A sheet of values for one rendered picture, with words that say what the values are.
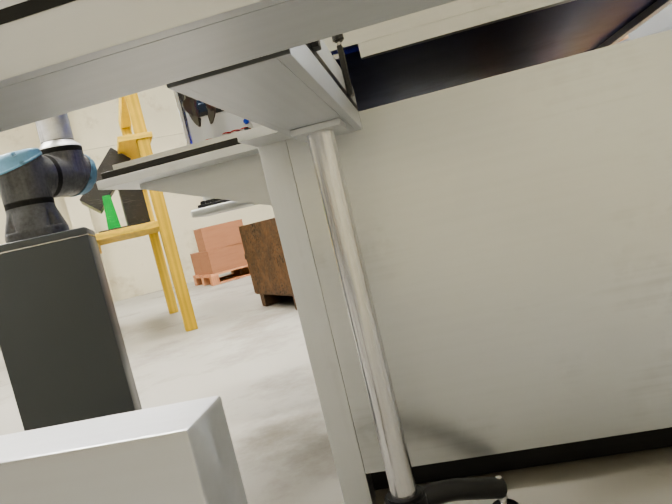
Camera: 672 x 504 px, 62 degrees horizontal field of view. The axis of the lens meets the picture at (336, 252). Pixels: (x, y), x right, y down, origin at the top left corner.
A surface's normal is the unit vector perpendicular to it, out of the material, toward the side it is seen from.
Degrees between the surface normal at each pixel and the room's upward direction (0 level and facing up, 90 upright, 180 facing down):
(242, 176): 90
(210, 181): 90
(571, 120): 90
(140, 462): 90
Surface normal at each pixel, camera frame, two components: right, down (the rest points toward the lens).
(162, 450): -0.14, 0.11
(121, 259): 0.33, 0.00
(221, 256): 0.53, -0.06
